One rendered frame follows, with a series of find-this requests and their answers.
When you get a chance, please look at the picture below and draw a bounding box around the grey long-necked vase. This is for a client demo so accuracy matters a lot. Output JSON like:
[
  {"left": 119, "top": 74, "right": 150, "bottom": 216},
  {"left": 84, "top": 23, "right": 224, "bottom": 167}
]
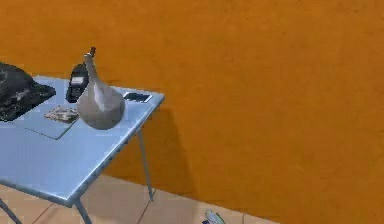
[{"left": 76, "top": 52, "right": 126, "bottom": 131}]

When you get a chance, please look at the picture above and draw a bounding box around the black alarm clock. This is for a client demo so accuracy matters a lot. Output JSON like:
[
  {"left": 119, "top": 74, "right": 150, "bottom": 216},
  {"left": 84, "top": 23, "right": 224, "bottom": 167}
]
[{"left": 65, "top": 46, "right": 97, "bottom": 104}]

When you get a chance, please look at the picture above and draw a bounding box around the black smartphone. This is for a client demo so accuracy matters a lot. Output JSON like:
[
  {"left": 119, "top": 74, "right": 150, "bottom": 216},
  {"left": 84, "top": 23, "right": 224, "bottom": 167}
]
[{"left": 122, "top": 91, "right": 154, "bottom": 104}]

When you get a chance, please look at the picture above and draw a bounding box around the small white green object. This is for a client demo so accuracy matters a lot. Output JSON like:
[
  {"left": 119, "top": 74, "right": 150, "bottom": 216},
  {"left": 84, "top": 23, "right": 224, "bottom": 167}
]
[{"left": 201, "top": 209, "right": 228, "bottom": 224}]

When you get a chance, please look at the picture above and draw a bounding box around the small beige patterned object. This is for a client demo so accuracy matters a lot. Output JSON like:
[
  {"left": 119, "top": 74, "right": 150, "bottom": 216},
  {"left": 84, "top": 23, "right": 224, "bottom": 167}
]
[{"left": 43, "top": 105, "right": 80, "bottom": 123}]

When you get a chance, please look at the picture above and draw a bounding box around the light blue metal table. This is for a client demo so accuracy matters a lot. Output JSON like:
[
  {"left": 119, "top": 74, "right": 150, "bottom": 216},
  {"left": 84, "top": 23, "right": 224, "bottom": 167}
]
[{"left": 0, "top": 75, "right": 166, "bottom": 224}]

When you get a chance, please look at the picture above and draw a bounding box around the grey flat mat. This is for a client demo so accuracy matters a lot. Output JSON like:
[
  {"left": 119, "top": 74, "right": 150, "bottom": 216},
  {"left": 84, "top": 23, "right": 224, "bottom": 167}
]
[{"left": 12, "top": 105, "right": 81, "bottom": 141}]

